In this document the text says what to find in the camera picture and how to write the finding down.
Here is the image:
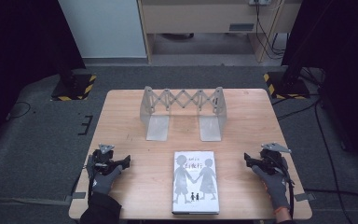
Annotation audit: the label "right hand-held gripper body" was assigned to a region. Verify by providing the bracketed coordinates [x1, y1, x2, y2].
[258, 142, 293, 176]

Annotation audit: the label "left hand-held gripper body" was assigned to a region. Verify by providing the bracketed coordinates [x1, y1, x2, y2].
[91, 143, 117, 175]

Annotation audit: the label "white book with grey figures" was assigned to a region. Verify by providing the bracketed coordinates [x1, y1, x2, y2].
[171, 150, 221, 216]

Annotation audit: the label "grey expandable metal book rack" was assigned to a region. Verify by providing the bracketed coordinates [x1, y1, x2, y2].
[139, 85, 228, 143]

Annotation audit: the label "person's left hand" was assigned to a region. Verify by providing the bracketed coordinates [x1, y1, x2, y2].
[86, 154, 123, 196]

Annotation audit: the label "person's right hand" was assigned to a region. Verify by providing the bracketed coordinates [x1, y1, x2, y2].
[251, 163, 292, 212]

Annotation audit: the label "grey tape strip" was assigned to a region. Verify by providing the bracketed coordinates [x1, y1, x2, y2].
[293, 191, 317, 203]
[64, 191, 88, 203]

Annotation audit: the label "black yellow striped stand base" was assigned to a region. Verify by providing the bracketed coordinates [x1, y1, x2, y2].
[263, 70, 311, 101]
[50, 69, 98, 102]

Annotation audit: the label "black curtain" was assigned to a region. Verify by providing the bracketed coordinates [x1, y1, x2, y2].
[281, 0, 358, 179]
[0, 0, 87, 157]

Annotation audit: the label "white panel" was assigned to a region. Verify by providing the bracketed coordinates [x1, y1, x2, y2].
[58, 0, 147, 60]

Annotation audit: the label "light wooden desk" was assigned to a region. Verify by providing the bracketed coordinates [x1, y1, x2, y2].
[136, 0, 303, 65]

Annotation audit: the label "white power strip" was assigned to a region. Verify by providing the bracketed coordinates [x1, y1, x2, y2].
[248, 0, 273, 7]

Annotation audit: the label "left hand-held gripper black cable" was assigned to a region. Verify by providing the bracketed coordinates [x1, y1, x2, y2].
[87, 173, 95, 203]

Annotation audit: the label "hand-held gripper black cable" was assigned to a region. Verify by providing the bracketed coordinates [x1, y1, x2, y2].
[268, 157, 296, 219]
[87, 173, 95, 203]

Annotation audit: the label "right hand-held gripper black cable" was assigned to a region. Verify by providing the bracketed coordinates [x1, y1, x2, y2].
[268, 157, 296, 219]

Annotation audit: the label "long black floor cable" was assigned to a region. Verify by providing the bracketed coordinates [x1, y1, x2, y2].
[276, 92, 354, 224]

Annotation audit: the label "thin black floor cable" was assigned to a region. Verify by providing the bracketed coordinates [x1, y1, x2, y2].
[303, 188, 358, 202]

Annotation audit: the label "black floor cable loop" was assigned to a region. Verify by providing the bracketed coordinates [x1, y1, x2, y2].
[5, 100, 32, 121]

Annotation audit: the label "black hanging cables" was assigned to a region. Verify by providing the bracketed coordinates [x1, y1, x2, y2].
[254, 0, 290, 61]

